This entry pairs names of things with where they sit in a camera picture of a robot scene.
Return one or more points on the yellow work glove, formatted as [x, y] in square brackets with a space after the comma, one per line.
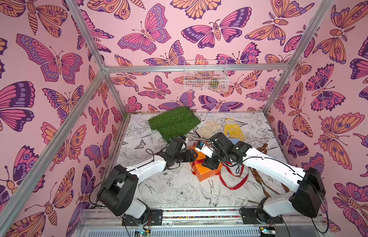
[233, 130]

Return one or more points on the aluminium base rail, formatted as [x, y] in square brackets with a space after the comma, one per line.
[189, 222]

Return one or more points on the brown satin ribbon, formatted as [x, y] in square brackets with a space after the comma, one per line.
[259, 179]

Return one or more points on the green object in basket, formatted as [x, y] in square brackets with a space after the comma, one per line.
[213, 85]

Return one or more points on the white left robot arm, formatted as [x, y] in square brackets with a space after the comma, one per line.
[117, 192]

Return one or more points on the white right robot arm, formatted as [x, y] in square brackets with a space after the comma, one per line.
[307, 190]

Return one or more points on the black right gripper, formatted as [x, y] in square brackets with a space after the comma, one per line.
[209, 161]

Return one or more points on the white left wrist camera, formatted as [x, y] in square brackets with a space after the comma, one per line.
[185, 139]

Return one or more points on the green artificial grass mat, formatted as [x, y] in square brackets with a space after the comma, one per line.
[174, 123]

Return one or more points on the aluminium frame post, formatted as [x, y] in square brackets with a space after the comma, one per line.
[81, 23]

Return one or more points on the orange gift box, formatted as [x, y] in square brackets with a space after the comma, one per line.
[199, 170]

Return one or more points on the white wire basket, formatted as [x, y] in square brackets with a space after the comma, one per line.
[198, 77]

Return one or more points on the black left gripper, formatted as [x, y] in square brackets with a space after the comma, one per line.
[189, 156]

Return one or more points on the light blue gift box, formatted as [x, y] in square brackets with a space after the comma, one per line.
[235, 140]

